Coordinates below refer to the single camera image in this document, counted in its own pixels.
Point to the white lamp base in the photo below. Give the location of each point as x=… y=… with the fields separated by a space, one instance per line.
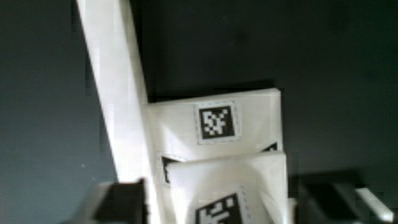
x=219 y=159

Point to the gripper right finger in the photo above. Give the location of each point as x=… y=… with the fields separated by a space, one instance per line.
x=338 y=202

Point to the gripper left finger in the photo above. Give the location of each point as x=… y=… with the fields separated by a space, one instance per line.
x=114 y=205

